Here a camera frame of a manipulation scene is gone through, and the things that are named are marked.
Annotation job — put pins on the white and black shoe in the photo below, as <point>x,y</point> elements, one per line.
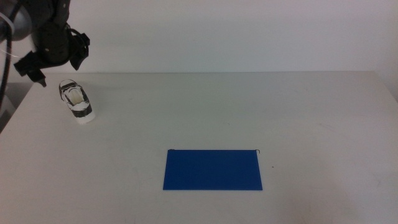
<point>81,109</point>

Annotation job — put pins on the blue rectangular mat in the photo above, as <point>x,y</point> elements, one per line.
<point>211,170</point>

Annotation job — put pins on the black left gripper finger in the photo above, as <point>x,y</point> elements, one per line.
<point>29,65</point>
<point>81,46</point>

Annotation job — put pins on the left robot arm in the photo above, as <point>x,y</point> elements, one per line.
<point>20,21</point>

